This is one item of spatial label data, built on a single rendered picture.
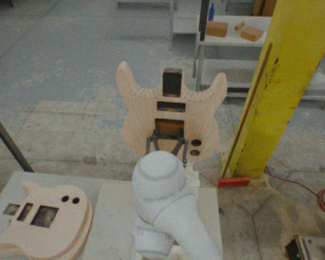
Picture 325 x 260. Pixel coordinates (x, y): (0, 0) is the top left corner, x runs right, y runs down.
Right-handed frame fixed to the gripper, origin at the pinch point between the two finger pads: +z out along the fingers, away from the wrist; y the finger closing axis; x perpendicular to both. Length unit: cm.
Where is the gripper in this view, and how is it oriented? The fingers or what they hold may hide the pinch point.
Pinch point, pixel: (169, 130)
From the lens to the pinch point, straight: 83.7
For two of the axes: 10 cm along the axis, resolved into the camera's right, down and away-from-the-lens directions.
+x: 0.0, -7.0, -7.1
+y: 9.9, 0.8, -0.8
